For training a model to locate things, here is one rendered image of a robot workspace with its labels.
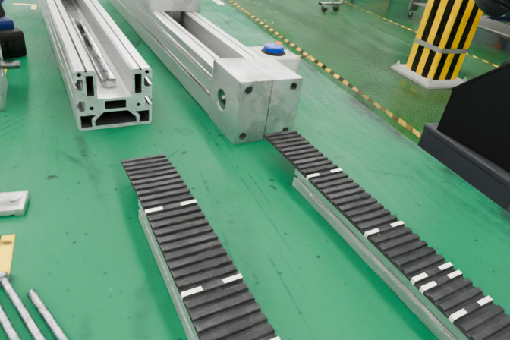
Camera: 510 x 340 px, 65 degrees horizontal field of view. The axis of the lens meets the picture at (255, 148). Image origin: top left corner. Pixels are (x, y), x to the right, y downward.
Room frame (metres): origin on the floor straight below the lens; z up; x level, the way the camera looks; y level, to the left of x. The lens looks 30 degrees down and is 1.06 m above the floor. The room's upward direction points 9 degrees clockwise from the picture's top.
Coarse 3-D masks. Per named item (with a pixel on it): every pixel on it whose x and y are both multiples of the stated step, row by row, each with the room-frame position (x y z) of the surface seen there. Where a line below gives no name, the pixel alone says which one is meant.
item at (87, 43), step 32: (64, 0) 0.92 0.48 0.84; (96, 0) 0.85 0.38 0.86; (64, 32) 0.61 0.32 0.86; (96, 32) 0.73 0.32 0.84; (64, 64) 0.56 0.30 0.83; (96, 64) 0.57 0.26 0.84; (128, 64) 0.52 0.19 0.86; (96, 96) 0.48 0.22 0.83; (128, 96) 0.50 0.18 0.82; (96, 128) 0.47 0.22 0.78
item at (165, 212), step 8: (192, 200) 0.31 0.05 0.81; (160, 208) 0.29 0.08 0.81; (168, 208) 0.29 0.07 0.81; (176, 208) 0.30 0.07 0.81; (184, 208) 0.30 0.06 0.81; (192, 208) 0.30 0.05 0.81; (200, 208) 0.30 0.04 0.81; (152, 216) 0.28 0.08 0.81; (160, 216) 0.28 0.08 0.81; (168, 216) 0.28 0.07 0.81; (176, 216) 0.29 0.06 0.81
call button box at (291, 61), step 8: (248, 48) 0.77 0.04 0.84; (256, 48) 0.77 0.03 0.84; (264, 56) 0.73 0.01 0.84; (272, 56) 0.73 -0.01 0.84; (280, 56) 0.74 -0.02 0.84; (288, 56) 0.75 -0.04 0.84; (296, 56) 0.76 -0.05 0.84; (288, 64) 0.74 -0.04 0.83; (296, 64) 0.75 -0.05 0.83; (296, 72) 0.75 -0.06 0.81
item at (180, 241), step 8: (184, 232) 0.26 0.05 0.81; (192, 232) 0.27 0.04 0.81; (200, 232) 0.27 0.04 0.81; (208, 232) 0.27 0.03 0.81; (160, 240) 0.25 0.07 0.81; (168, 240) 0.25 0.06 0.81; (176, 240) 0.25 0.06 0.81; (184, 240) 0.26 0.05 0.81; (192, 240) 0.26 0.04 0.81; (200, 240) 0.26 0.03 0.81; (208, 240) 0.26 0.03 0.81; (216, 240) 0.26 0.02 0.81; (160, 248) 0.24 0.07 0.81; (168, 248) 0.24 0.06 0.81; (176, 248) 0.24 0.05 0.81; (184, 248) 0.25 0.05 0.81
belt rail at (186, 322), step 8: (144, 216) 0.29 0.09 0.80; (144, 224) 0.29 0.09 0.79; (144, 232) 0.29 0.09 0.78; (152, 232) 0.27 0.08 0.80; (152, 240) 0.27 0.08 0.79; (152, 248) 0.27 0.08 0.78; (160, 256) 0.25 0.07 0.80; (160, 264) 0.25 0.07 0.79; (168, 272) 0.23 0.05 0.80; (168, 280) 0.23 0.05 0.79; (168, 288) 0.23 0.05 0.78; (176, 288) 0.21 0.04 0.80; (176, 296) 0.21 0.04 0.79; (176, 304) 0.21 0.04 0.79; (184, 312) 0.19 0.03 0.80; (184, 320) 0.19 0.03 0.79; (184, 328) 0.19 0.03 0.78; (192, 328) 0.18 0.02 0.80; (192, 336) 0.18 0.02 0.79
